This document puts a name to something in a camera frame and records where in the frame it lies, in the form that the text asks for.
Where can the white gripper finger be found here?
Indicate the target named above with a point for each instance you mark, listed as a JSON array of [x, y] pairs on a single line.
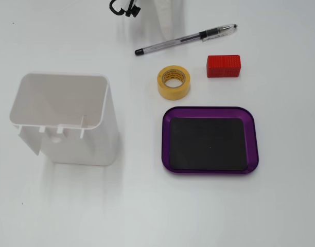
[[164, 13], [128, 3]]

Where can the yellow masking tape roll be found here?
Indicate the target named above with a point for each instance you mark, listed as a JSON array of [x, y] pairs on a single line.
[[164, 88]]

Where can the white plastic box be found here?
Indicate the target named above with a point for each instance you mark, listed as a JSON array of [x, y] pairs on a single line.
[[95, 144]]

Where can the clear black ballpoint pen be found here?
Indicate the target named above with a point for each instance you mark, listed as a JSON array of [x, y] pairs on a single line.
[[173, 42]]

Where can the red studded block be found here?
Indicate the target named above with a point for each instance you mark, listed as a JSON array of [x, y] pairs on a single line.
[[223, 67]]

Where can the black tray mat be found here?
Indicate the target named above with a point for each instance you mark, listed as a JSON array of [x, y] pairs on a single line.
[[206, 144]]

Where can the purple metal tray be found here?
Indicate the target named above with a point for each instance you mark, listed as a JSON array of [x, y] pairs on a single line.
[[251, 139]]

